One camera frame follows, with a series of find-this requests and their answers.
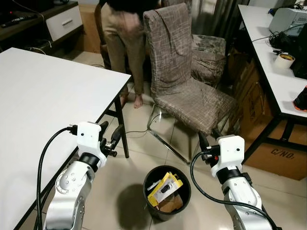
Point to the grey printer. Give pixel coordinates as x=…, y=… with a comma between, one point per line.
x=288, y=21

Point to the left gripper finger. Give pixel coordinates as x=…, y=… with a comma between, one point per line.
x=117, y=134
x=103, y=127

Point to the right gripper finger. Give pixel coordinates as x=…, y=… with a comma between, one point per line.
x=204, y=143
x=217, y=134

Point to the large brown cardboard box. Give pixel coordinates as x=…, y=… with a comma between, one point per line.
x=283, y=163

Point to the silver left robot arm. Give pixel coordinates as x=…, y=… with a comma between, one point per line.
x=72, y=191

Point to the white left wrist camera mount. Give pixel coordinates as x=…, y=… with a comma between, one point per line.
x=88, y=136

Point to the grey curtain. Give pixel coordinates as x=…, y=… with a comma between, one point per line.
x=216, y=17

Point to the black round rubbish bin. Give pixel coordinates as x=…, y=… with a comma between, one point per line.
x=180, y=211

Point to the white desk black frame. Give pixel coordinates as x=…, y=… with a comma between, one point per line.
x=276, y=86

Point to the black remote control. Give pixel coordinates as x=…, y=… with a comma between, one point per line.
x=19, y=20

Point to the person in khaki trousers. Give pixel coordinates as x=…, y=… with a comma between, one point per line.
x=124, y=43

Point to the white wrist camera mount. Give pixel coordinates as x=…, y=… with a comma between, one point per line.
x=88, y=136
x=229, y=151

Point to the white table black legs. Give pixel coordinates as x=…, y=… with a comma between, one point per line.
x=43, y=96

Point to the yellow package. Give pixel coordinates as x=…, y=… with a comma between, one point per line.
x=165, y=187

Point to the brown cardboard piece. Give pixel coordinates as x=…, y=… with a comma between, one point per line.
x=171, y=205

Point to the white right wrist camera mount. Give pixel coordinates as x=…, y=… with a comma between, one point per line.
x=229, y=151

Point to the chair with brown checked cover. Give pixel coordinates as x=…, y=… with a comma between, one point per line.
x=172, y=62
x=208, y=60

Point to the orange black power tool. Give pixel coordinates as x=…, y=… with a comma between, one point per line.
x=301, y=101

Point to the white tape roll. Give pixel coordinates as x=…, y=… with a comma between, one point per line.
x=284, y=61

